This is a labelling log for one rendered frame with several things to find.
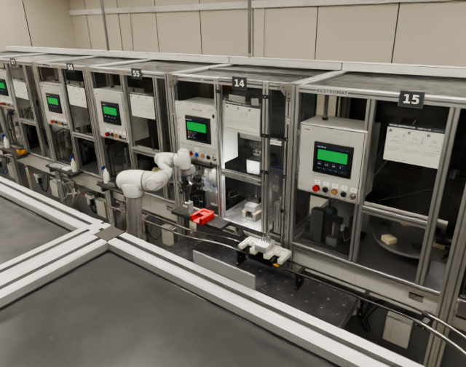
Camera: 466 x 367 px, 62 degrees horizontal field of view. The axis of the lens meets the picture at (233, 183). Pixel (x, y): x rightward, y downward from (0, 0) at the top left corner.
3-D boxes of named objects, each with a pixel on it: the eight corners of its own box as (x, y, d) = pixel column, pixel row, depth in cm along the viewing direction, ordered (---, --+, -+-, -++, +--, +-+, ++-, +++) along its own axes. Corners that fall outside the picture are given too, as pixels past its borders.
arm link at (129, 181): (143, 285, 260) (113, 281, 265) (153, 275, 276) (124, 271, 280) (141, 172, 246) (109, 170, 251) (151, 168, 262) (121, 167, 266)
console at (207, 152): (176, 156, 320) (172, 100, 302) (199, 148, 341) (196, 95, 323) (215, 166, 297) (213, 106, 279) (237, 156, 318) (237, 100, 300)
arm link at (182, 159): (193, 165, 312) (178, 164, 315) (191, 147, 306) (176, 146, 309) (188, 170, 302) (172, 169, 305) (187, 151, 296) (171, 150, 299)
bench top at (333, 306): (91, 299, 268) (90, 295, 266) (194, 235, 346) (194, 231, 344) (279, 421, 185) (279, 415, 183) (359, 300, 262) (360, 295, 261)
